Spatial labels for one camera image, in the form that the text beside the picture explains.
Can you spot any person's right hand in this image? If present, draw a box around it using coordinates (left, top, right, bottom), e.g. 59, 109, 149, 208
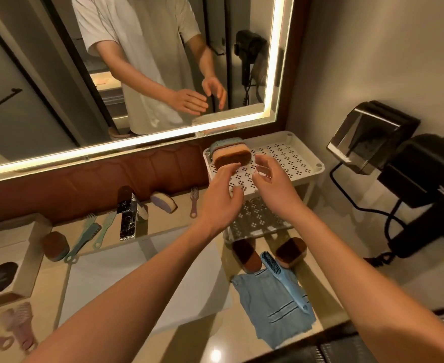
252, 154, 307, 220

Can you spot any person's left hand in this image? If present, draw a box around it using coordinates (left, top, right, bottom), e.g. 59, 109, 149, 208
197, 162, 244, 239

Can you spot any person's left forearm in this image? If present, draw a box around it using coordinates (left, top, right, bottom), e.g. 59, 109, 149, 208
24, 223, 223, 363

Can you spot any person's right forearm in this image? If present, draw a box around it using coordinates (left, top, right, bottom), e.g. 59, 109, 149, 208
288, 206, 444, 363

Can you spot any brown and pink sponge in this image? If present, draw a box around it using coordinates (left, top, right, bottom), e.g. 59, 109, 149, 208
211, 144, 252, 171

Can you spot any white two-tier perforated rack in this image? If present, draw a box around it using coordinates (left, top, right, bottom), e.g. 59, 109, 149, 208
202, 131, 325, 244

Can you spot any pink narrow brush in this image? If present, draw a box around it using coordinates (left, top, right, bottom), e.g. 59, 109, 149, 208
189, 187, 200, 219

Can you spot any blue-topped sponge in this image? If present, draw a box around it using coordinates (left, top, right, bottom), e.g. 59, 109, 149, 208
209, 137, 245, 153

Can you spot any brown and white sponge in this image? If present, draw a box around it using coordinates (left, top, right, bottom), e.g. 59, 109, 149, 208
274, 237, 307, 269
232, 239, 263, 274

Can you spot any white and purple sponge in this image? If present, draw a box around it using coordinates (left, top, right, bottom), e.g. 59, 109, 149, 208
150, 192, 178, 214

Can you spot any white sink basin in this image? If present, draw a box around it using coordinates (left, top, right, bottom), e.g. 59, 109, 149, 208
57, 226, 233, 338

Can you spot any blue cleaning brush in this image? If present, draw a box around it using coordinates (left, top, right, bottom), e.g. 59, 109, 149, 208
260, 251, 311, 315

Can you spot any chrome faucet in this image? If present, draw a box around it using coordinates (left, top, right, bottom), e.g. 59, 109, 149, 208
116, 186, 138, 241

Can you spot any blue striped cloth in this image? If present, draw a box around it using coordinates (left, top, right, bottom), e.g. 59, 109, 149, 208
231, 267, 317, 350

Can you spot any green cleaning brush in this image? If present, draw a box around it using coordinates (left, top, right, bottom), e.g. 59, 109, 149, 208
93, 210, 117, 250

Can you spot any teal cleaning brush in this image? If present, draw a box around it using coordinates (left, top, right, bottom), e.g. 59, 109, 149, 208
63, 213, 102, 264

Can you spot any black hair dryer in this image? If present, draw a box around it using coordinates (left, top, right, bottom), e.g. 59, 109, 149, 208
377, 134, 444, 260

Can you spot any brown and teal sponge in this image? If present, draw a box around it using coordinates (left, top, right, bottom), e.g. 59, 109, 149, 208
42, 231, 70, 262

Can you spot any beige tissue box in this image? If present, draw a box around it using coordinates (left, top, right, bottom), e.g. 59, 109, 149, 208
0, 213, 53, 313

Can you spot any pink cleaning brush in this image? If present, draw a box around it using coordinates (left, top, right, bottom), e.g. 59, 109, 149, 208
0, 301, 38, 353

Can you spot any black hair dryer cable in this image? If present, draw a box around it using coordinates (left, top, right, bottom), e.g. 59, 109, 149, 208
329, 162, 409, 269

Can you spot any lit wall mirror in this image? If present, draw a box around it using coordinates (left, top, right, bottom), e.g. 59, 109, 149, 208
0, 0, 297, 186

